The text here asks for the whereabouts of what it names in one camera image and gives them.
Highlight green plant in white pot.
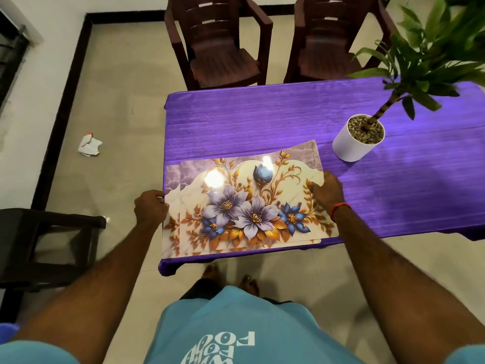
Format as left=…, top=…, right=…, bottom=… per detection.
left=332, top=0, right=485, bottom=164

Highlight person's teal t-shirt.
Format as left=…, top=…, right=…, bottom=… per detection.
left=0, top=286, right=485, bottom=364

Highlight black stool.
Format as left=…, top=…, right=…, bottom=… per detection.
left=0, top=207, right=108, bottom=325

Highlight person's right foot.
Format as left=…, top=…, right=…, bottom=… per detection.
left=238, top=275, right=262, bottom=296

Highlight person's right forearm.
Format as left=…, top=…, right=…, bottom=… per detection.
left=331, top=207, right=485, bottom=353

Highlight blue plastic bucket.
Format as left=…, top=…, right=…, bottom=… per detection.
left=0, top=322, right=18, bottom=344

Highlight brown plastic chair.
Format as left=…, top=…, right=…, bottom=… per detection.
left=283, top=0, right=399, bottom=84
left=165, top=0, right=274, bottom=92

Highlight purple tablecloth table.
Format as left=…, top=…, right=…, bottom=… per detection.
left=158, top=75, right=485, bottom=278

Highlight crumpled white paper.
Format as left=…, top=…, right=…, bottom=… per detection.
left=77, top=132, right=104, bottom=158

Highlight person's dark trousers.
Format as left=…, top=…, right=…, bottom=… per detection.
left=178, top=278, right=228, bottom=300

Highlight person's foot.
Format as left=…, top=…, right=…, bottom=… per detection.
left=201, top=261, right=227, bottom=289
left=238, top=275, right=262, bottom=296

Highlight person's right hand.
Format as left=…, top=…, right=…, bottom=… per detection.
left=307, top=171, right=348, bottom=217

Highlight person's left forearm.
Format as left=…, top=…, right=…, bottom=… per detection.
left=11, top=219, right=166, bottom=353

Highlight person's left foot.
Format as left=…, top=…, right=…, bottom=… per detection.
left=201, top=261, right=227, bottom=289

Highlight person's left hand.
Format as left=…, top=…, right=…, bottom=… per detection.
left=134, top=189, right=171, bottom=232

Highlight black metal grille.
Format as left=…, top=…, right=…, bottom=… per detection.
left=0, top=10, right=31, bottom=114

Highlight red wrist thread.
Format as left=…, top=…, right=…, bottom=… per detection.
left=329, top=201, right=353, bottom=220

